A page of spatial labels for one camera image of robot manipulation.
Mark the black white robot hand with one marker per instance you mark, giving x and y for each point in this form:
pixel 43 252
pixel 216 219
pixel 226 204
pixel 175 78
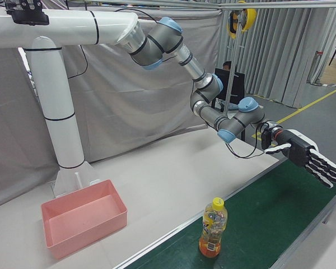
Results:
pixel 299 151

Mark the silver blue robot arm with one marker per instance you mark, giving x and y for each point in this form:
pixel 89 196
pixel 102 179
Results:
pixel 156 42

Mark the pink plastic basket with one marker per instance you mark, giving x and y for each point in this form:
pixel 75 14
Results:
pixel 86 238

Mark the green conveyor belt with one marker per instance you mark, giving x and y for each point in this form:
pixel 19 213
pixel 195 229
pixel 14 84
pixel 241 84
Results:
pixel 254 210

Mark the black computer monitor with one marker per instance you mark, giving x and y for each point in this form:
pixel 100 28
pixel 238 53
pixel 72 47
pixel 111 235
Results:
pixel 238 87

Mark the grey pleated curtain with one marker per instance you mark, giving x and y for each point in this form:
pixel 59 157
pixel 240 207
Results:
pixel 282 56

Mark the person with dark hair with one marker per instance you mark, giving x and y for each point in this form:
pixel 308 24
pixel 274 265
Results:
pixel 226 66

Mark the orange drink bottle yellow cap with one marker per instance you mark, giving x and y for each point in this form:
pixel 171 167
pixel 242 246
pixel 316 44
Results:
pixel 212 224

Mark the grey backdrop cloth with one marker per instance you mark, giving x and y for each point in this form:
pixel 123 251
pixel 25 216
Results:
pixel 128 98

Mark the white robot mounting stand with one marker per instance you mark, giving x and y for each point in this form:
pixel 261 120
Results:
pixel 58 112

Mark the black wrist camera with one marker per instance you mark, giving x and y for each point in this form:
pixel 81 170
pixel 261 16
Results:
pixel 266 138

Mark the aluminium cell frame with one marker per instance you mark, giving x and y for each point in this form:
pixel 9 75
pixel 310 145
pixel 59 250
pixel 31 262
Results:
pixel 235 56

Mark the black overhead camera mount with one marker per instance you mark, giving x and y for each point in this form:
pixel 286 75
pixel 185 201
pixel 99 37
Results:
pixel 28 14

